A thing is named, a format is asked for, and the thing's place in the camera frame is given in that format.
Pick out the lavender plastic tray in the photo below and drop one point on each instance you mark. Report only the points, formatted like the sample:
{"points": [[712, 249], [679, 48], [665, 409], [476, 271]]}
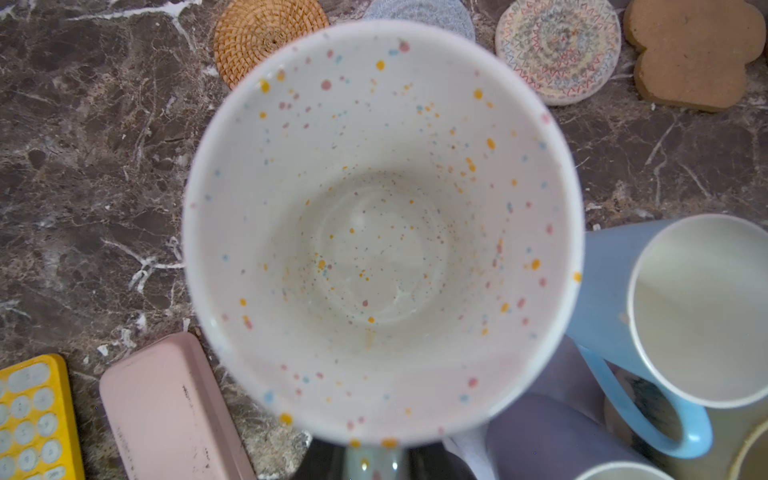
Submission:
{"points": [[566, 379]]}

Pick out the light blue mug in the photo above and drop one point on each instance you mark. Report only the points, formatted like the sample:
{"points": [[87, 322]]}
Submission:
{"points": [[682, 304]]}

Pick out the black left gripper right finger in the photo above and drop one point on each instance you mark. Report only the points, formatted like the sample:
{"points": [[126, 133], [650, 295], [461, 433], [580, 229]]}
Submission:
{"points": [[435, 462]]}

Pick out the white multicolour stitched coaster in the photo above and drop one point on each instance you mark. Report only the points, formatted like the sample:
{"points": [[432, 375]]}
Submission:
{"points": [[565, 50]]}

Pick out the flower shaped cork coaster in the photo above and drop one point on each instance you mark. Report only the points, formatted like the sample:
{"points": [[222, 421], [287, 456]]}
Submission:
{"points": [[694, 54]]}

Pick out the orange woven rattan coaster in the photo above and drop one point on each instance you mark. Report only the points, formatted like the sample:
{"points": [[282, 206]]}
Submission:
{"points": [[250, 31]]}

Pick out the blue woven round coaster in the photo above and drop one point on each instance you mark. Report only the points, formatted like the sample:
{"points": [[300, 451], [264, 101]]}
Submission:
{"points": [[449, 15]]}

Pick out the white speckled mug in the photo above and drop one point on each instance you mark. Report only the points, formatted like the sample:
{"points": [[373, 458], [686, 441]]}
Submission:
{"points": [[383, 238]]}

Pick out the pink pencil case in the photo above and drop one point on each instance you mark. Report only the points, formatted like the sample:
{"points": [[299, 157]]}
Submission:
{"points": [[168, 415]]}

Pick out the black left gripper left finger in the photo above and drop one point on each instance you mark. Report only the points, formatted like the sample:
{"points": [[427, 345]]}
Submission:
{"points": [[322, 461]]}

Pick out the lavender mug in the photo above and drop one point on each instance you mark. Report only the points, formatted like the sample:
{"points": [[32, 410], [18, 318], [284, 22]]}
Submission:
{"points": [[540, 438]]}

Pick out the yellow calculator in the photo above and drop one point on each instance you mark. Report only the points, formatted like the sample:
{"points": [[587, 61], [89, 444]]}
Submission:
{"points": [[39, 437]]}

